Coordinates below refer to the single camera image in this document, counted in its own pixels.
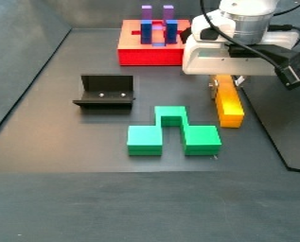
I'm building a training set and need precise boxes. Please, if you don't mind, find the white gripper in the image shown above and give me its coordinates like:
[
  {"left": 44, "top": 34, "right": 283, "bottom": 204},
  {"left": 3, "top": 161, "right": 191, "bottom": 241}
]
[{"left": 182, "top": 9, "right": 300, "bottom": 99}]

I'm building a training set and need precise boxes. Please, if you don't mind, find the black camera cable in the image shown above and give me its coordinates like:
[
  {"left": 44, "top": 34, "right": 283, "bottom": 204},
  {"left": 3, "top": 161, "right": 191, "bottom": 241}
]
[{"left": 198, "top": 0, "right": 300, "bottom": 69}]

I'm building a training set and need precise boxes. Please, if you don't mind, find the green stepped block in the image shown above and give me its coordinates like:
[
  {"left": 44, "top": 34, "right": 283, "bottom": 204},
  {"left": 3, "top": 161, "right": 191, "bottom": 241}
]
[{"left": 127, "top": 106, "right": 221, "bottom": 156}]

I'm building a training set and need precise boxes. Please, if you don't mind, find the yellow rectangular block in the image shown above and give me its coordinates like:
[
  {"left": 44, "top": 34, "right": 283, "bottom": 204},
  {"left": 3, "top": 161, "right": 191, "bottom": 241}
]
[{"left": 211, "top": 75, "right": 243, "bottom": 128}]

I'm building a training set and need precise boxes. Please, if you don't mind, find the blue U-shaped block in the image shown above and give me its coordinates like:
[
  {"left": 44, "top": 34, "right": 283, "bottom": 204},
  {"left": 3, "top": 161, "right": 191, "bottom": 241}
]
[{"left": 140, "top": 20, "right": 176, "bottom": 46}]

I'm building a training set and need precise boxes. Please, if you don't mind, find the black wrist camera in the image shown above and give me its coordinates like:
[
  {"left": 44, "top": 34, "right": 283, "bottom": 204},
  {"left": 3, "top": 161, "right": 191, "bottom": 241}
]
[{"left": 229, "top": 44, "right": 300, "bottom": 90}]

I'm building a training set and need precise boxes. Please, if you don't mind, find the black angle bracket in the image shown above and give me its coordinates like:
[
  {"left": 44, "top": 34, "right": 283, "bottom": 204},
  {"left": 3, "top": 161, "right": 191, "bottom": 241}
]
[{"left": 72, "top": 74, "right": 134, "bottom": 108}]

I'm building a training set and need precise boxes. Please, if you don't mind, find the purple U-shaped block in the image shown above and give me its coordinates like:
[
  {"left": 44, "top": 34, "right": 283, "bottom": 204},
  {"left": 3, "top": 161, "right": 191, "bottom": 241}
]
[{"left": 140, "top": 5, "right": 174, "bottom": 30}]

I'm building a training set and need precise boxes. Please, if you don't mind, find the red puzzle board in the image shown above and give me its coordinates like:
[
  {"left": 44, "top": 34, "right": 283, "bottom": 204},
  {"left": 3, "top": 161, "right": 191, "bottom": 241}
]
[{"left": 116, "top": 20, "right": 190, "bottom": 66}]

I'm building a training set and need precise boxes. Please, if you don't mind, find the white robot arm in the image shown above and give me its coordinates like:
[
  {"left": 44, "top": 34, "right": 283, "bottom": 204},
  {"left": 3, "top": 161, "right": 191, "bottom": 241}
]
[{"left": 180, "top": 0, "right": 300, "bottom": 90}]

